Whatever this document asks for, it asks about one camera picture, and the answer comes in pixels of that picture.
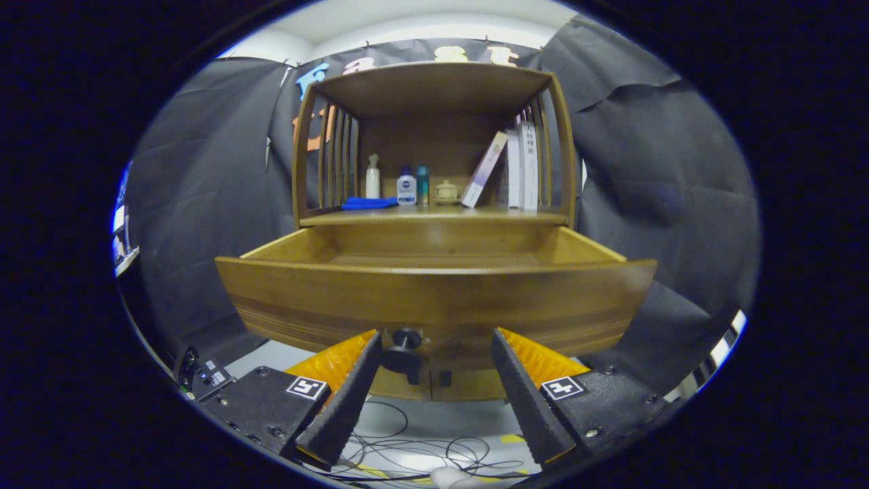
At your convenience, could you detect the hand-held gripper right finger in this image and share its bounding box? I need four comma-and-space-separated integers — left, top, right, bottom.
491, 327, 681, 471

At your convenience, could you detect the wooden cabinet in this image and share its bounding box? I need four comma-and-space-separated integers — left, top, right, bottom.
292, 61, 578, 401

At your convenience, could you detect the tangle of black cables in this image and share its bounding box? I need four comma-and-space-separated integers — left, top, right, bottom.
299, 397, 544, 484

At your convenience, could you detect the blue cloth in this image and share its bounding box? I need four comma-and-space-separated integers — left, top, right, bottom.
341, 196, 399, 211

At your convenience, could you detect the wooden countertop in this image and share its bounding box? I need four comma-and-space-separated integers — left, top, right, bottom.
299, 204, 570, 228

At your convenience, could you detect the black power box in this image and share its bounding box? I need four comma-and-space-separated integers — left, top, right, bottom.
178, 346, 237, 403

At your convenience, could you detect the wooden cabinet door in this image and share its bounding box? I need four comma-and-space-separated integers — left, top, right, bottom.
370, 367, 432, 401
430, 369, 506, 401

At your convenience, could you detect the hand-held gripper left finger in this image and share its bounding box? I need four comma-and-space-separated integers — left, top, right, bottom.
197, 329, 384, 471

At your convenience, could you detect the white stand device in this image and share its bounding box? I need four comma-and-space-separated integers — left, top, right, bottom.
111, 163, 141, 278

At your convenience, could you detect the purple cover book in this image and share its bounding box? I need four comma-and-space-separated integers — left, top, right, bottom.
461, 131, 509, 209

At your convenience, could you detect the plain white book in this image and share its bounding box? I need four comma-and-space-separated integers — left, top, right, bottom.
506, 129, 522, 209

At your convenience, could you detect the wooden drawer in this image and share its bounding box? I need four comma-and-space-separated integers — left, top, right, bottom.
215, 225, 658, 385

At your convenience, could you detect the white bottle blue cap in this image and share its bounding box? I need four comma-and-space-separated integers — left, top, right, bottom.
396, 166, 418, 206

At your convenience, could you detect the white book black lettering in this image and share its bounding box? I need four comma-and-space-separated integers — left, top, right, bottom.
519, 121, 539, 212

